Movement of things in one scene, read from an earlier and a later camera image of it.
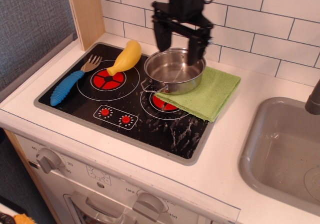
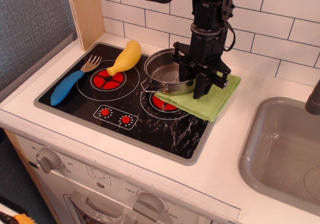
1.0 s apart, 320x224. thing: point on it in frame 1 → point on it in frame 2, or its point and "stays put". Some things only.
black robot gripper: [184, 13] → [205, 55]
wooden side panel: [86, 4] stays put
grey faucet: [313, 104] stays put
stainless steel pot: [170, 69] stays put
